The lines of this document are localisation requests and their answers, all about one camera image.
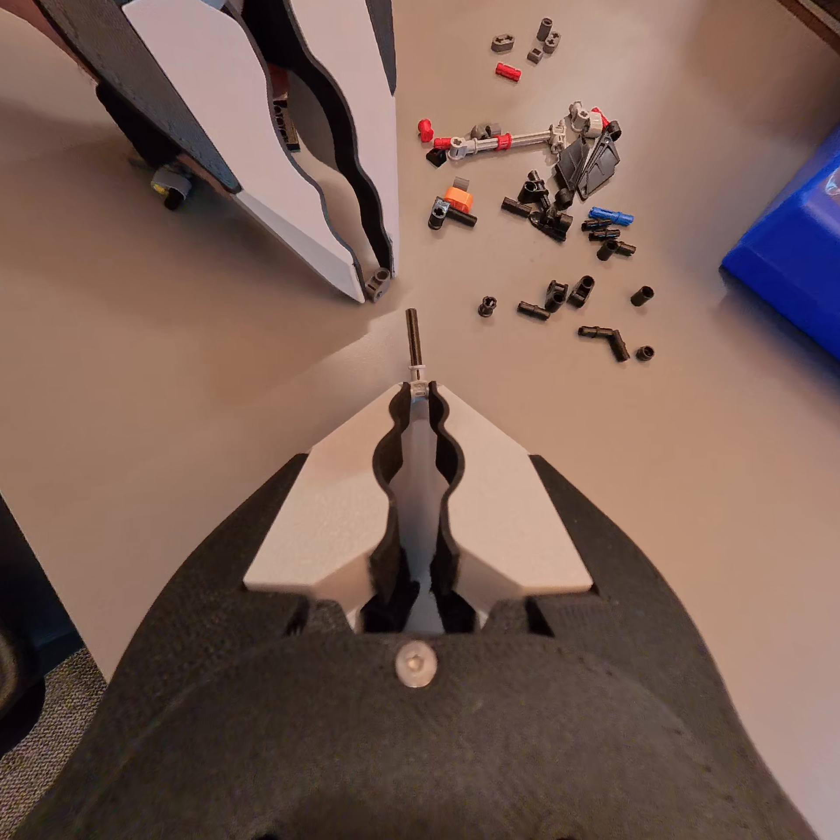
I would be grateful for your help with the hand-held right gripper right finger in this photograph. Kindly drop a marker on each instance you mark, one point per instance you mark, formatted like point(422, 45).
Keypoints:
point(518, 525)

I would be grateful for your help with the scattered small black lego pieces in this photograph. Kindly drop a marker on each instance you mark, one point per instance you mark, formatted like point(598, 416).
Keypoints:
point(581, 292)

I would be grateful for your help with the blue lego pin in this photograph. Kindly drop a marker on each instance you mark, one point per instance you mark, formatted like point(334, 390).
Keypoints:
point(610, 215)

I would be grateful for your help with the black lego axle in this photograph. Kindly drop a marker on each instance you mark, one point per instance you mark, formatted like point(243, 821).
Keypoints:
point(413, 338)

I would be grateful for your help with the black lego fin panel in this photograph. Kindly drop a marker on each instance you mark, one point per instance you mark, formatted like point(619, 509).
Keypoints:
point(602, 167)
point(572, 164)

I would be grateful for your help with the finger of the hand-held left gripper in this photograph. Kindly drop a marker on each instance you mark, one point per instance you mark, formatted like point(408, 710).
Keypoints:
point(197, 79)
point(384, 164)

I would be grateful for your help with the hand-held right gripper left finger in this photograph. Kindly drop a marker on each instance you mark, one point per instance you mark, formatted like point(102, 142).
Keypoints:
point(315, 525)

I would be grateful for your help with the small red lego bush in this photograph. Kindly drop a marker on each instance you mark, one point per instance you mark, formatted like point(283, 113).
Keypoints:
point(426, 131)

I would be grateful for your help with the long grey lego axle assembly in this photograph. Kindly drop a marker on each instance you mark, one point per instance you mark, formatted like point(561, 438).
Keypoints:
point(525, 139)

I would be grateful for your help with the orange grey lego piece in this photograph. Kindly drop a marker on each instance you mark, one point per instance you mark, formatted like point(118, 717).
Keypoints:
point(458, 197)

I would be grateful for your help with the small grey lego block assembly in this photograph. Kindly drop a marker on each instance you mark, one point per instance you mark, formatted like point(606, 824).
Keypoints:
point(169, 187)

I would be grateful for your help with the dark grey lego connector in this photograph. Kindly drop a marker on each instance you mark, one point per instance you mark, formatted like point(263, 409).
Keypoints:
point(377, 283)

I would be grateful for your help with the red lego pin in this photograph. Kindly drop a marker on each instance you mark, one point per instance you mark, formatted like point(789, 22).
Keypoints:
point(508, 72)

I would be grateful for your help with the blue storage bin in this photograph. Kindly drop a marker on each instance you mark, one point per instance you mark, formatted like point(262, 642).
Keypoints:
point(787, 262)

